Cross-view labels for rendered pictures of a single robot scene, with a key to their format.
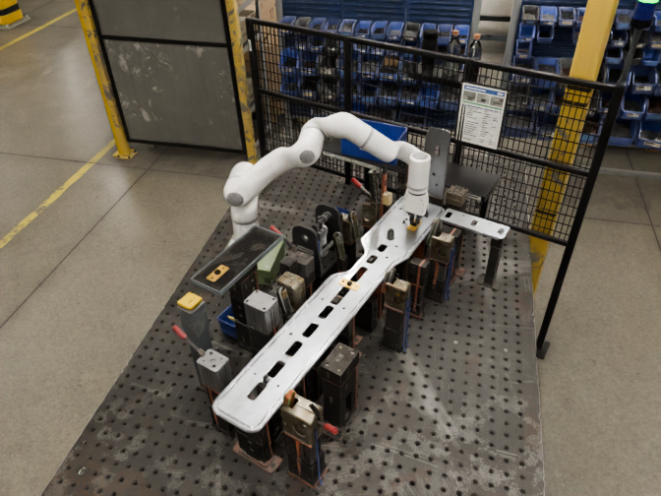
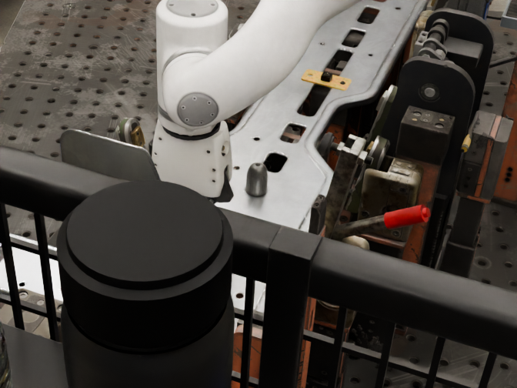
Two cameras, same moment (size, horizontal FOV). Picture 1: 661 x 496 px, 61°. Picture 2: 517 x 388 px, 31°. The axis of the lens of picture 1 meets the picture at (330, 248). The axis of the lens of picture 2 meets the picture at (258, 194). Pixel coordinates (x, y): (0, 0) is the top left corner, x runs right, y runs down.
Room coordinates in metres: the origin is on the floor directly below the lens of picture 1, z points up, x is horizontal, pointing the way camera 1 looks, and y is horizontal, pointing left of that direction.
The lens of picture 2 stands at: (2.92, -0.52, 1.85)
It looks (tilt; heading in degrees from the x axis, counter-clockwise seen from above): 39 degrees down; 166
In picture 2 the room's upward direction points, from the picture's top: 4 degrees clockwise
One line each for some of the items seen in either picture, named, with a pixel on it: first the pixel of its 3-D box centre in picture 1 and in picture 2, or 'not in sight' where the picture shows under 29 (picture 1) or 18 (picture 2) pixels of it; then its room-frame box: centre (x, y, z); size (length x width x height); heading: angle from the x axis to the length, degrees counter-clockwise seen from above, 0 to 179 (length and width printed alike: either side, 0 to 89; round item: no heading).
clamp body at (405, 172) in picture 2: (345, 250); (379, 262); (1.95, -0.07, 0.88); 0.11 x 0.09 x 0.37; 57
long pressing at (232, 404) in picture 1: (348, 288); (325, 76); (1.58, -0.07, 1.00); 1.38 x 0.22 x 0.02; 147
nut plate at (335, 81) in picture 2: (349, 283); (326, 77); (1.60, -0.07, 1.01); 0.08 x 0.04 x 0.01; 56
